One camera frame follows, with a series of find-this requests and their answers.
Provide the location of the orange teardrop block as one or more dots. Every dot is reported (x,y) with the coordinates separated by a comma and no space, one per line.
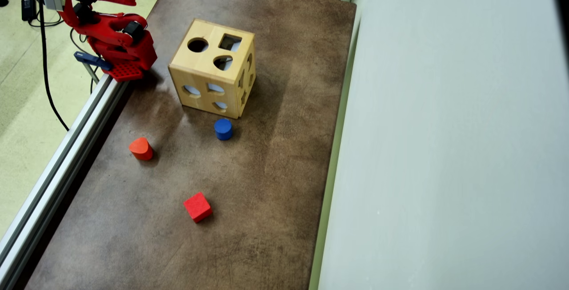
(141,148)

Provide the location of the blue table clamp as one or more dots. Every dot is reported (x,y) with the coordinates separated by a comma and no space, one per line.
(91,60)

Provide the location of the black power adapter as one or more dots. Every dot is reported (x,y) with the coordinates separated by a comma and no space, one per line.
(28,9)

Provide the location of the blue cylinder block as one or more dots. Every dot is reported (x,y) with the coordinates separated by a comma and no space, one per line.
(223,129)

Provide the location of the red robot arm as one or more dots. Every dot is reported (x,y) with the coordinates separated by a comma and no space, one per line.
(133,50)

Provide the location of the red cube block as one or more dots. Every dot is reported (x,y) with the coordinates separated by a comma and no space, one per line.
(198,207)

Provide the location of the wooden shape sorter box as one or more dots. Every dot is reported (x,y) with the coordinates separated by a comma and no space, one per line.
(209,67)

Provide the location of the aluminium profile rail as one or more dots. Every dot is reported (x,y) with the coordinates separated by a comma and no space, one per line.
(58,165)

